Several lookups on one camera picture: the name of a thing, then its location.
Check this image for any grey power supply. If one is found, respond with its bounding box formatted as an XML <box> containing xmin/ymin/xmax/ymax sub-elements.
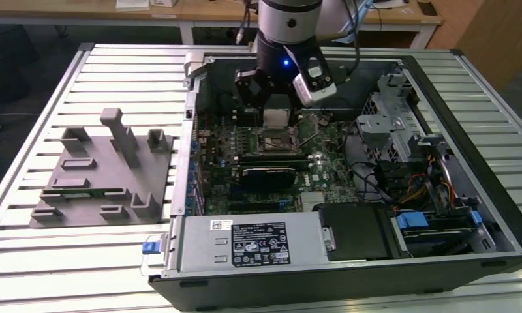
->
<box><xmin>164</xmin><ymin>211</ymin><xmax>331</xmax><ymax>273</ymax></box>

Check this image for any black camera cable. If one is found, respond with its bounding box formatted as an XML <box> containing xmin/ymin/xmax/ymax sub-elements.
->
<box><xmin>335</xmin><ymin>0</ymin><xmax>363</xmax><ymax>86</ymax></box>

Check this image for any white wrist camera black face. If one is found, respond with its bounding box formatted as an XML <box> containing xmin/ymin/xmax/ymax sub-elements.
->
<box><xmin>293</xmin><ymin>65</ymin><xmax>339</xmax><ymax>108</ymax></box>

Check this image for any grey metal case handle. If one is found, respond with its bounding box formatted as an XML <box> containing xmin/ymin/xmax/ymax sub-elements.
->
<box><xmin>183</xmin><ymin>51</ymin><xmax>215</xmax><ymax>86</ymax></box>

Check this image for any black graphics card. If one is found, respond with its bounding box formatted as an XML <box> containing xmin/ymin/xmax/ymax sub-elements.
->
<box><xmin>239</xmin><ymin>166</ymin><xmax>297</xmax><ymax>192</ymax></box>

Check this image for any grey parts rack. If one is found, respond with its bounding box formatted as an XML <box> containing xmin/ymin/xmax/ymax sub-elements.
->
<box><xmin>28</xmin><ymin>107</ymin><xmax>178</xmax><ymax>229</ymax></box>

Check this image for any black plastic shroud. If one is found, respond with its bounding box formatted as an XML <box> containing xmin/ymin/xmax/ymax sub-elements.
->
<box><xmin>311</xmin><ymin>201</ymin><xmax>397</xmax><ymax>262</ymax></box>

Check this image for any green motherboard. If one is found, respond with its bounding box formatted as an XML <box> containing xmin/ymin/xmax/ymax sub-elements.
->
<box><xmin>191</xmin><ymin>107</ymin><xmax>362</xmax><ymax>216</ymax></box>

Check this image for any black PC case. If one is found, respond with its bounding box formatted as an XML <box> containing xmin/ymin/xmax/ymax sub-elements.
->
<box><xmin>147</xmin><ymin>47</ymin><xmax>522</xmax><ymax>312</ymax></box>

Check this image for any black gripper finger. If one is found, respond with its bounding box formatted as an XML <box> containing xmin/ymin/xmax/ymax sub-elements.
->
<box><xmin>286</xmin><ymin>93</ymin><xmax>306</xmax><ymax>128</ymax></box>
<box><xmin>234</xmin><ymin>67</ymin><xmax>274</xmax><ymax>111</ymax></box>

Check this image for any pale blue teach pendant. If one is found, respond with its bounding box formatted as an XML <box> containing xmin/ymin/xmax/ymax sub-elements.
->
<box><xmin>330</xmin><ymin>0</ymin><xmax>374</xmax><ymax>45</ymax></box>

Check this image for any blue disk carrier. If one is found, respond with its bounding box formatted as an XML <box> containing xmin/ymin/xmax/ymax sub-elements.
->
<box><xmin>394</xmin><ymin>211</ymin><xmax>432</xmax><ymax>231</ymax></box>

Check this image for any wooden cabinet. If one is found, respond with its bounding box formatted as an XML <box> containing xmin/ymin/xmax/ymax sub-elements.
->
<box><xmin>429</xmin><ymin>0</ymin><xmax>522</xmax><ymax>92</ymax></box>

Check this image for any CPU socket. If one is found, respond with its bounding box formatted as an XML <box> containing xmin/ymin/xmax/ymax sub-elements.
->
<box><xmin>254</xmin><ymin>128</ymin><xmax>305</xmax><ymax>155</ymax></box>

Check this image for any perforated metal drive cage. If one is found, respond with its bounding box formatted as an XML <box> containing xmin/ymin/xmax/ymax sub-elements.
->
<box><xmin>354</xmin><ymin>73</ymin><xmax>426</xmax><ymax>166</ymax></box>

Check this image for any blue case latch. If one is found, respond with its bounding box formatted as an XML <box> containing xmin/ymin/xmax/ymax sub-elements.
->
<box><xmin>142</xmin><ymin>240</ymin><xmax>163</xmax><ymax>256</ymax></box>

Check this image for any silver CPU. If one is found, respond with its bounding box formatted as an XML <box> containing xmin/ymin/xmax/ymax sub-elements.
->
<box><xmin>263</xmin><ymin>109</ymin><xmax>291</xmax><ymax>130</ymax></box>

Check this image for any green RAM stick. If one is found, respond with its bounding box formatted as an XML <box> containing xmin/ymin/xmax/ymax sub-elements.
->
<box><xmin>63</xmin><ymin>192</ymin><xmax>110</xmax><ymax>199</ymax></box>

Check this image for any coloured power wire bundle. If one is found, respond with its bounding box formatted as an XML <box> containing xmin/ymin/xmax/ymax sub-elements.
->
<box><xmin>398</xmin><ymin>171</ymin><xmax>458</xmax><ymax>209</ymax></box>

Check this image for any black expansion slot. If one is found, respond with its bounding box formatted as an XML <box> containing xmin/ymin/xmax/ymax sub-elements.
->
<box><xmin>228</xmin><ymin>201</ymin><xmax>277</xmax><ymax>213</ymax></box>

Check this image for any silver chipset heatsink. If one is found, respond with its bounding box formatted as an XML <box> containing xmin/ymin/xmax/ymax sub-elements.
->
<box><xmin>301</xmin><ymin>191</ymin><xmax>329</xmax><ymax>212</ymax></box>

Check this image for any wooden desk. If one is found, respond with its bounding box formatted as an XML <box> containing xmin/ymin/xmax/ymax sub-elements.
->
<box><xmin>0</xmin><ymin>0</ymin><xmax>446</xmax><ymax>46</ymax></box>

